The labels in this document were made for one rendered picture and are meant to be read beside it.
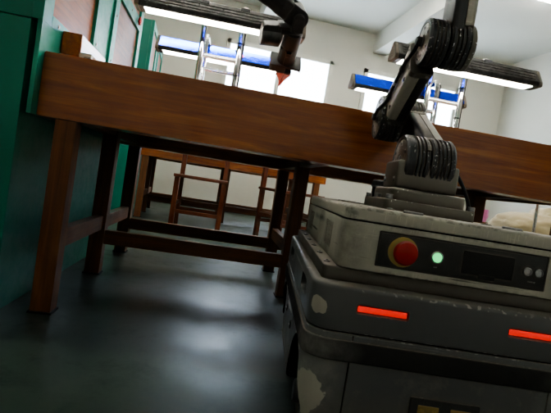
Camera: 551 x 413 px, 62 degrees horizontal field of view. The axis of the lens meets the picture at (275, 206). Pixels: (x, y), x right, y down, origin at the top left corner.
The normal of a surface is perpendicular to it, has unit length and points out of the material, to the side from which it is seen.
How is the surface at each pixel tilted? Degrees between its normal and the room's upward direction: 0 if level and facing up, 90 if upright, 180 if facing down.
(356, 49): 90
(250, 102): 90
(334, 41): 90
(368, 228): 90
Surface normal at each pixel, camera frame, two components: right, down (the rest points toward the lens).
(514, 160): 0.13, 0.07
